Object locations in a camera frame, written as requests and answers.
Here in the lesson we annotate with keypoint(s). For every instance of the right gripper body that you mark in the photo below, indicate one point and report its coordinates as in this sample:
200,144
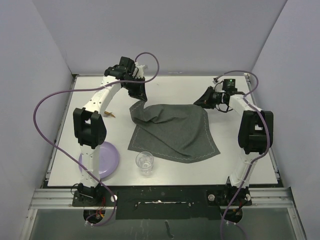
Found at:
217,98

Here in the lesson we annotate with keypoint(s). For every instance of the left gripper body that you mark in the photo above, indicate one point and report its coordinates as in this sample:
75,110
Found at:
132,79

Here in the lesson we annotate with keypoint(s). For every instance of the grey cloth napkin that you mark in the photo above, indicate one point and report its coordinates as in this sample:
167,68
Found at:
175,132

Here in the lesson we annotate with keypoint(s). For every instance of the clear drinking glass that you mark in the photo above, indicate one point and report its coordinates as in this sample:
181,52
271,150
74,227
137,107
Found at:
145,162

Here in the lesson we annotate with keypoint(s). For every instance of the purple plate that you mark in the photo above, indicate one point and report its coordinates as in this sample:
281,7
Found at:
101,161

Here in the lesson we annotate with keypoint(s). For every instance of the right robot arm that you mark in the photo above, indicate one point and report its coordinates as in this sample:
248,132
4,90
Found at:
255,135

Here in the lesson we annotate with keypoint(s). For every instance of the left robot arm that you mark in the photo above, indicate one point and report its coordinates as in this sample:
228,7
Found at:
89,128

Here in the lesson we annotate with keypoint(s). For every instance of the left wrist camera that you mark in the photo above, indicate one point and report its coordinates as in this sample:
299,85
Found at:
139,70

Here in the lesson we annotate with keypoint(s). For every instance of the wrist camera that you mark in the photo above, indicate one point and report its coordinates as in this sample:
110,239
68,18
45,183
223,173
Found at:
139,70
217,81

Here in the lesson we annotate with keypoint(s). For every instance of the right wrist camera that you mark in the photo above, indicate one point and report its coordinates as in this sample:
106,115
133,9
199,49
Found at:
217,81

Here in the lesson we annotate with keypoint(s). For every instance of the green handled knife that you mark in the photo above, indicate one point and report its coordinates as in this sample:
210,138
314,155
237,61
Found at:
109,114

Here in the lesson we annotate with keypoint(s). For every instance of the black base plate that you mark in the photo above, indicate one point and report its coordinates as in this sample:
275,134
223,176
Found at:
194,201

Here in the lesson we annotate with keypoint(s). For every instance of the aluminium frame rail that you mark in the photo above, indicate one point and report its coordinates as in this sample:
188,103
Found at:
62,198

